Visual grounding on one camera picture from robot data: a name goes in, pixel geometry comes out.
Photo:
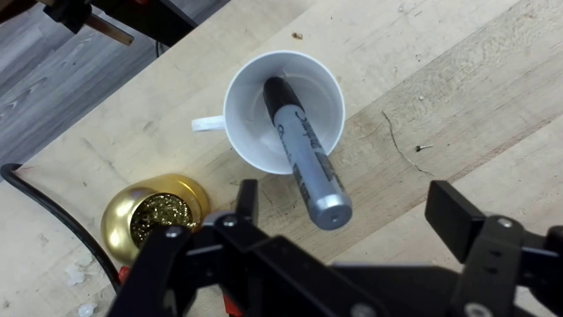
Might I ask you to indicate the white mug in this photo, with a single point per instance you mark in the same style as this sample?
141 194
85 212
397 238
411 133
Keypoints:
245 119

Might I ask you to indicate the grey marker with black cap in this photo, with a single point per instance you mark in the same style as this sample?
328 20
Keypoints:
321 189

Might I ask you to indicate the gold soldering tip cleaner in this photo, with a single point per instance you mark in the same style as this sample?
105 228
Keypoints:
134 212

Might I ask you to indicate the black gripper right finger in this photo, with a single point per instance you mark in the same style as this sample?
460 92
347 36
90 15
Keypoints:
497 254

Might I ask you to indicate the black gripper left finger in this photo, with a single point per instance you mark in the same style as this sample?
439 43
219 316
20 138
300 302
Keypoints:
261 275

